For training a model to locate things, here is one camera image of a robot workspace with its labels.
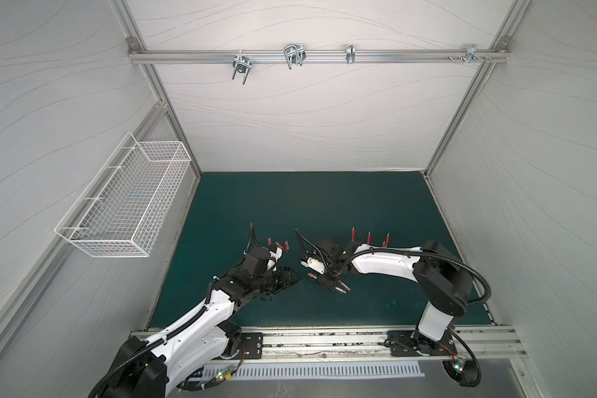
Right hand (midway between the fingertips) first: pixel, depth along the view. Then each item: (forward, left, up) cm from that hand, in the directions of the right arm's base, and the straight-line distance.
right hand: (322, 276), depth 88 cm
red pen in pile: (-3, -8, 0) cm, 8 cm away
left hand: (-6, +9, +9) cm, 14 cm away
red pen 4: (0, +4, +1) cm, 4 cm away
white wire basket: (+5, +57, +33) cm, 66 cm away
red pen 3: (+15, -26, +1) cm, 30 cm away
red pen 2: (+17, -19, 0) cm, 25 cm away
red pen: (+18, -12, +1) cm, 21 cm away
